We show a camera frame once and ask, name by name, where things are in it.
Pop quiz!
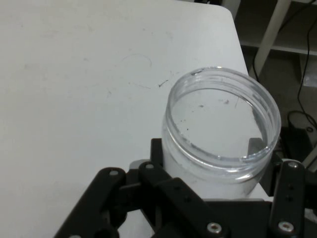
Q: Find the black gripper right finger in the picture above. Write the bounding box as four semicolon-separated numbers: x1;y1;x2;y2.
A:
248;137;317;238

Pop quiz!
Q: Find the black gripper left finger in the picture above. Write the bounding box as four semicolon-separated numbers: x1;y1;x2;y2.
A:
53;138;230;238

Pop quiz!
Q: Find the clear plastic jar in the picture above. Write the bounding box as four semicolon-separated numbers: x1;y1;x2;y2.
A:
160;66;282;199

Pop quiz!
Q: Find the black equipment box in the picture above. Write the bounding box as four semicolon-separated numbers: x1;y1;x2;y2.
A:
279;111;317;172

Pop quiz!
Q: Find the white shelf unit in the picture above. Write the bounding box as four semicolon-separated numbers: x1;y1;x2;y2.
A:
232;0;317;55

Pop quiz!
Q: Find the thin black cable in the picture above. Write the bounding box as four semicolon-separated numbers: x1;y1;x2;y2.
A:
296;14;317;120

